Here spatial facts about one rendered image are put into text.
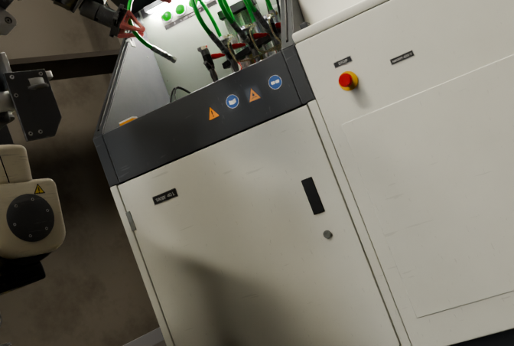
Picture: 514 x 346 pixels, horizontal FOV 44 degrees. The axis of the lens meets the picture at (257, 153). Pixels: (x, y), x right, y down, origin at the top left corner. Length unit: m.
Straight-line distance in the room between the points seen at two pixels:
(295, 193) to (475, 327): 0.57
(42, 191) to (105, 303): 2.66
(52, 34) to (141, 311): 1.89
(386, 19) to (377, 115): 0.25
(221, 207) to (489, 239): 0.73
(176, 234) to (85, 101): 2.57
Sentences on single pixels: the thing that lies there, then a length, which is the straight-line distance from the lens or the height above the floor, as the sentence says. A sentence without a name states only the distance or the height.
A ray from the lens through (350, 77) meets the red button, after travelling 1.68.
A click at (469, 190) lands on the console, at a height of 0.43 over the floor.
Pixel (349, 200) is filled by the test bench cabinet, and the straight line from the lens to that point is 1.73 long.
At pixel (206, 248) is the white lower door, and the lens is 1.89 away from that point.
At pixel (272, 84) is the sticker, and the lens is 1.78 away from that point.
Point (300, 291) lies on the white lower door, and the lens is 1.82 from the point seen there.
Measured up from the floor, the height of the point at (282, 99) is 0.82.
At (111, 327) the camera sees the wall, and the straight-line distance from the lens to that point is 4.09.
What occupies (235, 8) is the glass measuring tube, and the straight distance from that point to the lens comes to 2.38.
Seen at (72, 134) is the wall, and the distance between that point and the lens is 4.26.
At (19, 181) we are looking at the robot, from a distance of 1.46.
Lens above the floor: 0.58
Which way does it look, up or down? 4 degrees up
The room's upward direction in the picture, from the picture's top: 21 degrees counter-clockwise
